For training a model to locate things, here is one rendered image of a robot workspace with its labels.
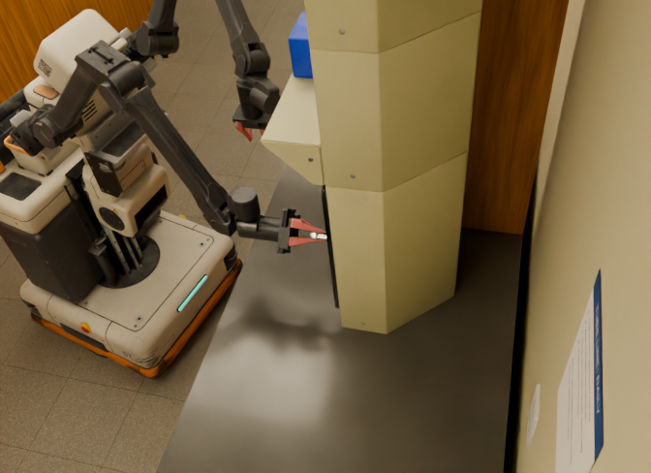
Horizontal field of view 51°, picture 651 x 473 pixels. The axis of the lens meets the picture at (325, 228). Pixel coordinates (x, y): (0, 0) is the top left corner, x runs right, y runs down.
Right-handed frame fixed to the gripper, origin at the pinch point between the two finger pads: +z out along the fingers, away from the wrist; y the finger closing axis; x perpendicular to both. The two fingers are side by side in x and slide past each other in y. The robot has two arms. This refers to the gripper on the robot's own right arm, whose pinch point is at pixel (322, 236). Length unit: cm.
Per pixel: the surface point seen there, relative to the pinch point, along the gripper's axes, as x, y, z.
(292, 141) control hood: -30.9, 17.8, 0.8
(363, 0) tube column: -52, 37, 16
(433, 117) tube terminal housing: -26.9, 24.8, 25.0
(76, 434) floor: 72, -90, -104
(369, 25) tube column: -49, 34, 17
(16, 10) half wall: 122, 79, -195
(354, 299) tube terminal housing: 2.0, -13.4, 8.9
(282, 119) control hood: -27.2, 21.9, -2.9
